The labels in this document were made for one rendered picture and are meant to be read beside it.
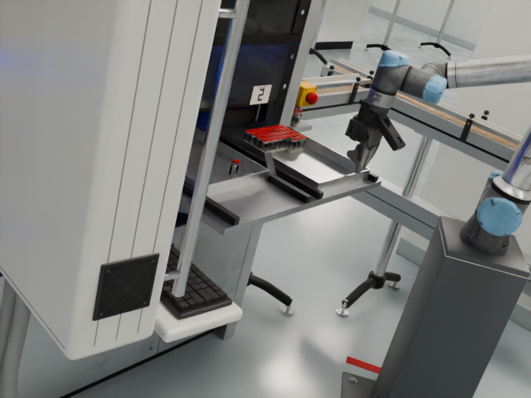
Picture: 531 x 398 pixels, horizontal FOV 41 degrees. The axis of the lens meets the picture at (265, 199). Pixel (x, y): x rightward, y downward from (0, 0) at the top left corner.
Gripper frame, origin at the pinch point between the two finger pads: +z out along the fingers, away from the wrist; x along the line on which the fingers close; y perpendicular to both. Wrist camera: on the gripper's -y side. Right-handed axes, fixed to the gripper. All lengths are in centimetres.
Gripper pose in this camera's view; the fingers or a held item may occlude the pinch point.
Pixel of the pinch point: (360, 170)
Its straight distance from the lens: 209.1
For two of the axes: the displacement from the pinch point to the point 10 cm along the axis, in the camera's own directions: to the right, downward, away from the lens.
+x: -6.4, 1.6, -7.5
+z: -2.7, 8.7, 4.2
